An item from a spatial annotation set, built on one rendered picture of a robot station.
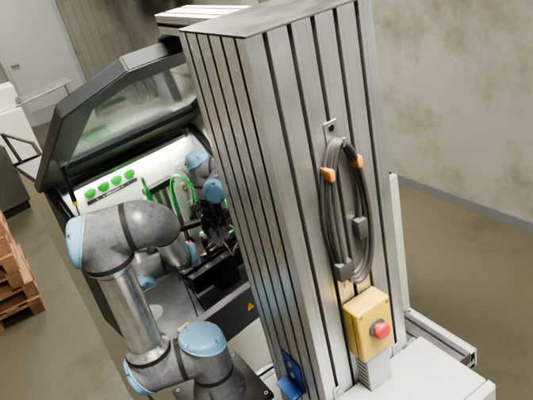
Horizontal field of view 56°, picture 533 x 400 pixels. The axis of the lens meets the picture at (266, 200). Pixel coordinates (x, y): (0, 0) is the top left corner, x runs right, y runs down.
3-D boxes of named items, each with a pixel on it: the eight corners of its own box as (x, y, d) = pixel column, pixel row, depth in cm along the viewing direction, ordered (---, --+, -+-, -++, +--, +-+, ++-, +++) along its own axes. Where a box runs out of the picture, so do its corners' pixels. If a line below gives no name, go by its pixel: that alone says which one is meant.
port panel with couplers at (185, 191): (192, 219, 234) (172, 159, 220) (188, 217, 237) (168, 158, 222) (214, 205, 241) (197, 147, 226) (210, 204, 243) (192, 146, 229)
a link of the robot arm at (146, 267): (165, 278, 148) (156, 244, 152) (128, 290, 147) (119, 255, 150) (170, 283, 156) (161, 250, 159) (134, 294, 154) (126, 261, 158)
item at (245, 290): (181, 378, 186) (167, 347, 178) (174, 372, 189) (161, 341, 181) (298, 286, 217) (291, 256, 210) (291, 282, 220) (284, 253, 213)
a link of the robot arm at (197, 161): (204, 157, 157) (179, 159, 159) (213, 187, 162) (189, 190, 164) (211, 146, 163) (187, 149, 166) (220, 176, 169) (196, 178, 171)
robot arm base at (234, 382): (256, 392, 142) (248, 367, 137) (209, 424, 136) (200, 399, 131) (230, 362, 154) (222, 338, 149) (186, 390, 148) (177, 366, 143)
